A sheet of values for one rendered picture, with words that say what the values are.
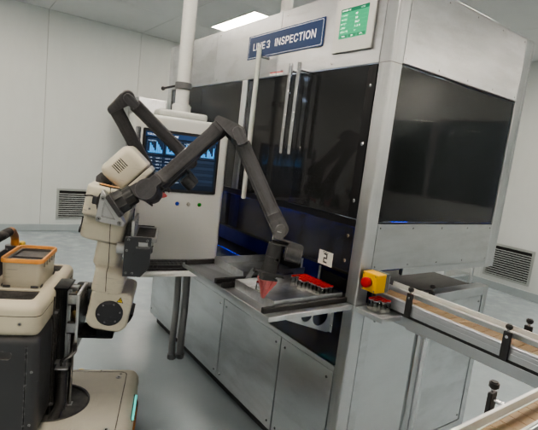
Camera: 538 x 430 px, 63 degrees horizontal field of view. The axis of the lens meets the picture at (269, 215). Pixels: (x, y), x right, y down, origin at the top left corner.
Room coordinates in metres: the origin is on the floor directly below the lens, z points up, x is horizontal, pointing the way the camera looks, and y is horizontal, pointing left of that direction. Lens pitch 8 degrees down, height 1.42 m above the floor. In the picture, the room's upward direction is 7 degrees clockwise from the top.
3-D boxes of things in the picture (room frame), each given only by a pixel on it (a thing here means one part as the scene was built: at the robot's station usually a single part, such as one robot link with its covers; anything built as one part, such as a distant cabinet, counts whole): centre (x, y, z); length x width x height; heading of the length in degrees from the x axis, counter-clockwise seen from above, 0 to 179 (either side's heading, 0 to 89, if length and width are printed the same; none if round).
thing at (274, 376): (2.76, -0.16, 0.44); 2.06 x 1.00 x 0.88; 36
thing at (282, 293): (1.68, -0.11, 0.90); 0.34 x 0.26 x 0.04; 127
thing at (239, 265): (2.01, 0.02, 0.90); 0.34 x 0.26 x 0.04; 126
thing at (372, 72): (1.70, -0.32, 1.40); 0.04 x 0.01 x 0.80; 36
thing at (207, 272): (1.83, -0.03, 0.87); 0.70 x 0.48 x 0.02; 36
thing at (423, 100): (1.93, -0.76, 1.50); 0.85 x 0.01 x 0.59; 126
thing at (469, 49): (2.76, -0.16, 1.54); 2.06 x 1.00 x 1.11; 36
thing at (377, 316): (1.62, -0.47, 0.87); 0.14 x 0.13 x 0.02; 126
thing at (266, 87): (2.23, 0.05, 1.50); 0.47 x 0.01 x 0.59; 36
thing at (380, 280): (1.60, -0.43, 0.99); 0.08 x 0.07 x 0.07; 126
